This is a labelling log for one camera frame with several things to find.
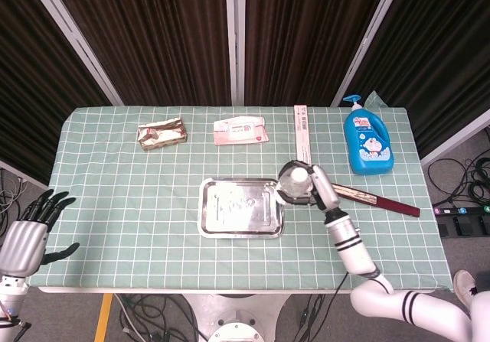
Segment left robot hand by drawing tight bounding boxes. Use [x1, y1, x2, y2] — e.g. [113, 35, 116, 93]
[0, 189, 80, 278]

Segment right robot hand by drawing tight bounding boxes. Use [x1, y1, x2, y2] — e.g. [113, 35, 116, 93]
[276, 160, 341, 212]

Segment transparent plastic water bottle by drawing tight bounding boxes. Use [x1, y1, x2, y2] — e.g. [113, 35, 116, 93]
[278, 167, 313, 201]

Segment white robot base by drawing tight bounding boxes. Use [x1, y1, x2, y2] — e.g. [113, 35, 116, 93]
[181, 292, 292, 342]

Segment blue pump lotion bottle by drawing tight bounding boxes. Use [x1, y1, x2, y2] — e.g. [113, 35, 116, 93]
[342, 94, 396, 176]

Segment silver metal tray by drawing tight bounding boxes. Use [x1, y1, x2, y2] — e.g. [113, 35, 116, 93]
[198, 177, 286, 239]

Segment long white carton box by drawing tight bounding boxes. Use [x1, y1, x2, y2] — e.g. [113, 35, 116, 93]
[293, 104, 315, 167]

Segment long dark red box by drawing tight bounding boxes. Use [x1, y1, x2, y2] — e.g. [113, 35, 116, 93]
[328, 182, 421, 219]

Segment pink wet wipes pack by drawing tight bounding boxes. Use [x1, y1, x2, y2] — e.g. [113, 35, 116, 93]
[212, 115, 270, 146]

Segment green checked tablecloth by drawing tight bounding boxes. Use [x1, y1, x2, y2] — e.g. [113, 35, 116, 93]
[29, 89, 455, 293]

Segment dark brown partition panel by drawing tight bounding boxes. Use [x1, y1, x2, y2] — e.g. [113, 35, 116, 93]
[0, 0, 112, 184]
[47, 0, 233, 106]
[346, 0, 490, 155]
[244, 0, 394, 106]

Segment white shoe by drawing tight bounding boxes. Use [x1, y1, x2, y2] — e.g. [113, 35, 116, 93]
[452, 269, 478, 308]

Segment gold red tissue package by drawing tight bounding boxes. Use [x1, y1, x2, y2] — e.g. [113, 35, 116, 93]
[137, 116, 188, 151]

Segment black cable bundle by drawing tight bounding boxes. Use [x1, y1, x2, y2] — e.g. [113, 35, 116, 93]
[426, 148, 490, 207]
[114, 294, 207, 342]
[0, 168, 24, 220]

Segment white partition base rail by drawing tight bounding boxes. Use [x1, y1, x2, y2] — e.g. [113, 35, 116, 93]
[419, 116, 490, 167]
[0, 161, 49, 188]

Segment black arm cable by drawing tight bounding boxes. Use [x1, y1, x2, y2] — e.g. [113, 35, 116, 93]
[298, 271, 350, 342]

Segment white partition post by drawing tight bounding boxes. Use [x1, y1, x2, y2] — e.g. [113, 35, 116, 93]
[22, 0, 124, 106]
[331, 0, 407, 108]
[224, 0, 246, 106]

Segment white table frame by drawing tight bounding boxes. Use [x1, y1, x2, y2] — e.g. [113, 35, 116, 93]
[38, 286, 452, 295]

